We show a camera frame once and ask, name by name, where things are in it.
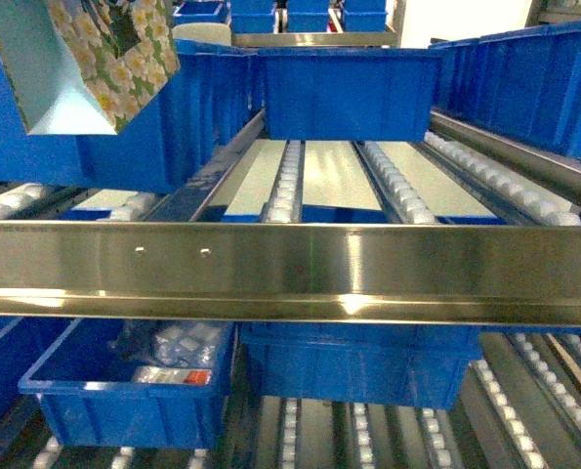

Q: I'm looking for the blue bin under rail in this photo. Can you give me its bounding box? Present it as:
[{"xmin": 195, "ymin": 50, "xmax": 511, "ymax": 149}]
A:
[{"xmin": 239, "ymin": 322, "xmax": 481, "ymax": 409}]

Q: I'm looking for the flower gift bag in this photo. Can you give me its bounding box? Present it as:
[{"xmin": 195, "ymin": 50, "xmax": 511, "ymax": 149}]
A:
[{"xmin": 0, "ymin": 1, "xmax": 180, "ymax": 136}]

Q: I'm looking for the blue bin with packets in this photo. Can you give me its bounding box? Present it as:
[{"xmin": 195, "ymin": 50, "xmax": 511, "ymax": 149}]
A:
[{"xmin": 18, "ymin": 319, "xmax": 235, "ymax": 449}]

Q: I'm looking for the steel front rack rail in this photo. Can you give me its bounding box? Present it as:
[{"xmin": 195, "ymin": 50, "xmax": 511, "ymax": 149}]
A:
[{"xmin": 0, "ymin": 221, "xmax": 581, "ymax": 327}]

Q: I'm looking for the blue crate centre on rollers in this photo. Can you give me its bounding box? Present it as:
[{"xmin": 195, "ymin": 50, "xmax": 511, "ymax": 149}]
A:
[{"xmin": 258, "ymin": 47, "xmax": 441, "ymax": 142}]

